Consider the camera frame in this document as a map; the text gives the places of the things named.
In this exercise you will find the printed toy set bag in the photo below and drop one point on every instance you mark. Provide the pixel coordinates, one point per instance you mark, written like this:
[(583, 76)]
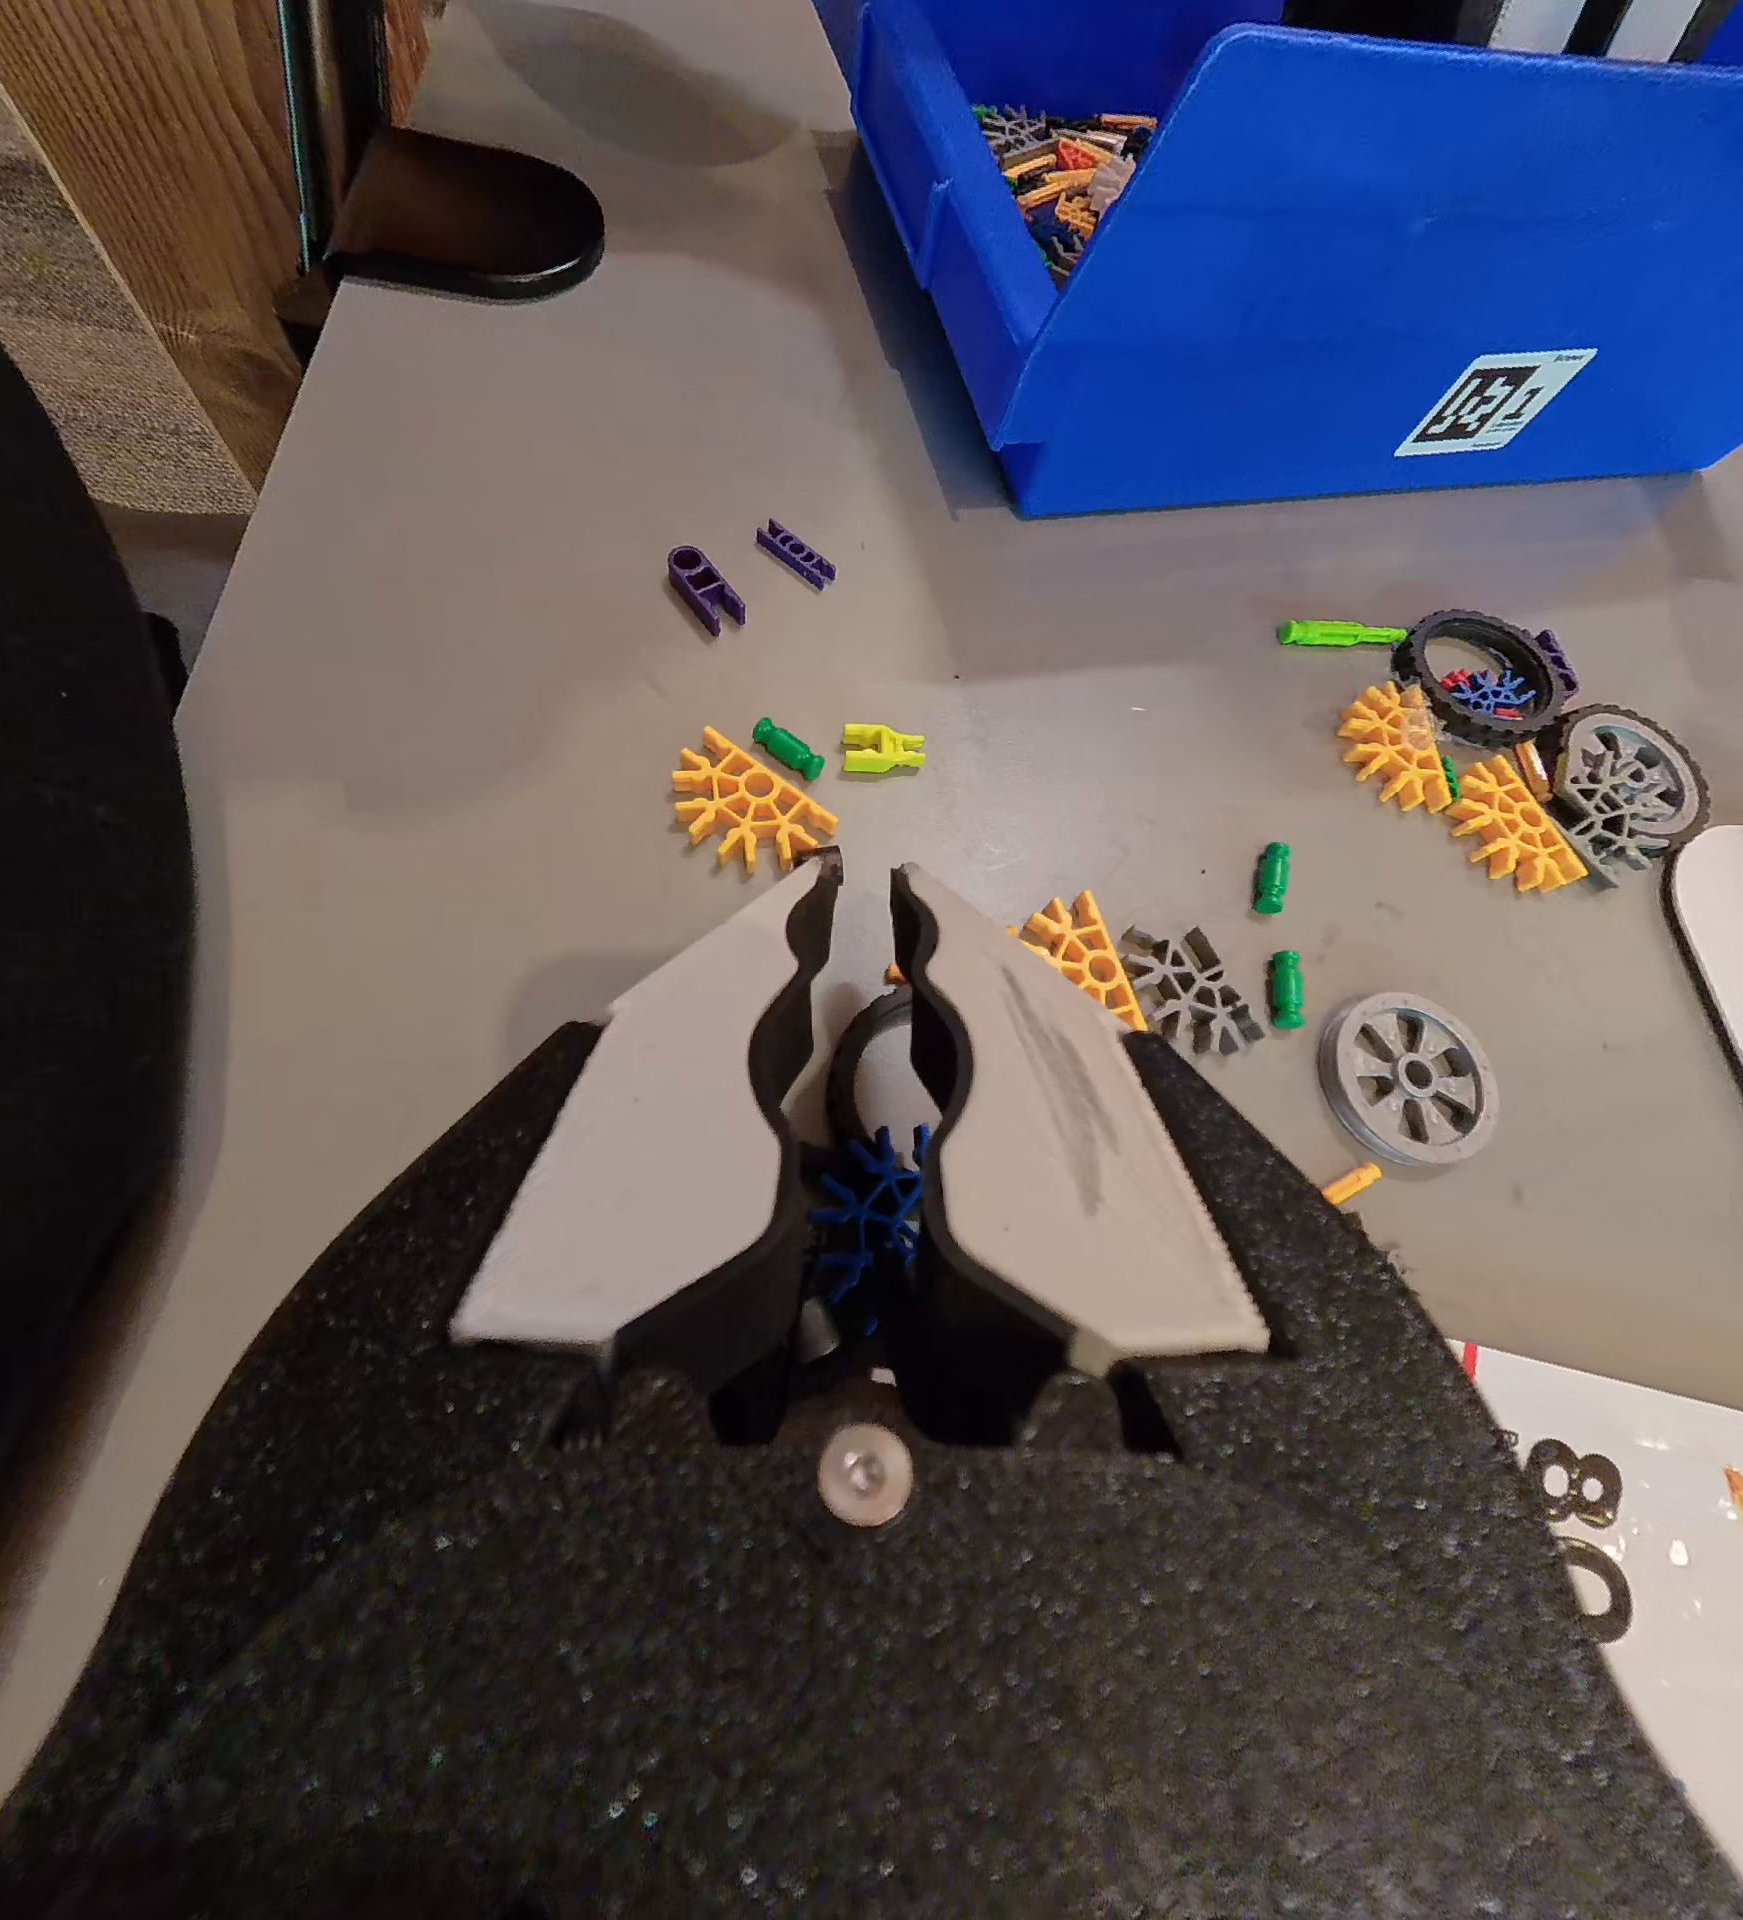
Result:
[(1710, 1649)]

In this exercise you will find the yellow fan connector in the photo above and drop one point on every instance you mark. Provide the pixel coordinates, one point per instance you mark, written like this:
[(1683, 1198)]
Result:
[(1088, 961), (1386, 743), (1508, 828), (745, 805)]

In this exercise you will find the large black rubber tire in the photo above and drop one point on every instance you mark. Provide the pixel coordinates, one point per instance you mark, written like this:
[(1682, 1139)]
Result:
[(850, 1051)]

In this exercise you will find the grey wheel with tire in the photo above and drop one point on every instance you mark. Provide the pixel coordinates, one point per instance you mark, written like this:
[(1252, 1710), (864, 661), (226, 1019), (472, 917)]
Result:
[(1696, 781)]

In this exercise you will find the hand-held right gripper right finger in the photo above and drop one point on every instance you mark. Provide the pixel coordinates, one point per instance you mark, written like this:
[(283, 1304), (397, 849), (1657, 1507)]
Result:
[(1096, 1186)]

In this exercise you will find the short orange rod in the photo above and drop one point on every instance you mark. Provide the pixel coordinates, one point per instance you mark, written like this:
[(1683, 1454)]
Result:
[(1351, 1183)]

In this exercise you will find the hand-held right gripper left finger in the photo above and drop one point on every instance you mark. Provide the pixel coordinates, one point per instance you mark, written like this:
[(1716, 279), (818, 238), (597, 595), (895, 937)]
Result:
[(631, 1173)]

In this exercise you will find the short dark green rod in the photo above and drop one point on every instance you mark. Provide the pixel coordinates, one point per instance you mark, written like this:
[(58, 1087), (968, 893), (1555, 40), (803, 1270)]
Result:
[(1270, 879), (1286, 991), (788, 747)]

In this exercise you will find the blue plastic parts bin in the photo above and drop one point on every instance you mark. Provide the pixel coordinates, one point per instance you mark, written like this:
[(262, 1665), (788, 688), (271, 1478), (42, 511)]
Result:
[(1335, 271)]

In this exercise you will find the grey spoked wheel hub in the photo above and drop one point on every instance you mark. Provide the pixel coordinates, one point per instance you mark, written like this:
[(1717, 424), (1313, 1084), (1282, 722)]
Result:
[(1344, 1105)]

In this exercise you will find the purple clip piece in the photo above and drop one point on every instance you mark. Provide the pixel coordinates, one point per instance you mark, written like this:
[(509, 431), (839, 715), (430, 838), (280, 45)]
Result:
[(1556, 661)]

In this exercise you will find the small black rubber tire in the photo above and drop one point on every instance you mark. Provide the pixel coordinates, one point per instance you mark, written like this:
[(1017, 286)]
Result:
[(1409, 661)]

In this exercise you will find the grey snowflake connector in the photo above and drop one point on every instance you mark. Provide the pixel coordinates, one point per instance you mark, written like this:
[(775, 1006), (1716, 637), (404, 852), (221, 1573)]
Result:
[(1604, 805)]

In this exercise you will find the grey cylinder spacer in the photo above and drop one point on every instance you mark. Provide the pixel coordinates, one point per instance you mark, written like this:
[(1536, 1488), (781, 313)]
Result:
[(815, 1334)]

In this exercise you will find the dark grey fan connector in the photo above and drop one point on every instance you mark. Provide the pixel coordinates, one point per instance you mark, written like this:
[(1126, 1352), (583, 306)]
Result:
[(1190, 991)]

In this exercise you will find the tiny orange rod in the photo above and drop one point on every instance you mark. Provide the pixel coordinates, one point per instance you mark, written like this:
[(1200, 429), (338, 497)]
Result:
[(1532, 767)]

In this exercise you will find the purple ladder connector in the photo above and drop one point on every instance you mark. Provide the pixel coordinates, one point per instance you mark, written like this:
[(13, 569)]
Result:
[(796, 552)]

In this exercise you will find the small blue connector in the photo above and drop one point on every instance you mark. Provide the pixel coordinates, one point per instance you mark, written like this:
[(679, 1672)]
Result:
[(1485, 694)]

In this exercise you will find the black desk clamp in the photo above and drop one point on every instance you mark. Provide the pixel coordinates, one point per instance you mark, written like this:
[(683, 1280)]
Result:
[(465, 226)]

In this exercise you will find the lime green rod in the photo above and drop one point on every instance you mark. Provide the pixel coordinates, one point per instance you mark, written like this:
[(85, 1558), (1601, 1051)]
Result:
[(1335, 633)]

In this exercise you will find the pile of toy building pieces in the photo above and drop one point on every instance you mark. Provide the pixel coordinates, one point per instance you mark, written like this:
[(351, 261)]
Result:
[(1065, 180)]

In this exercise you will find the blue snowflake connector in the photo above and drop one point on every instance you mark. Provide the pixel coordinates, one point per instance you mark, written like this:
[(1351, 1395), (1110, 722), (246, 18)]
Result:
[(873, 1200)]

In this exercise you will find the yellow-green clip connector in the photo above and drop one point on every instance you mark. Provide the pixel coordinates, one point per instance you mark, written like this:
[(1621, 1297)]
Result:
[(880, 747)]

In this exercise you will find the wooden partition panel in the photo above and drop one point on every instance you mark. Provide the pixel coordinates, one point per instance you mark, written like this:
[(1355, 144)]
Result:
[(137, 180)]

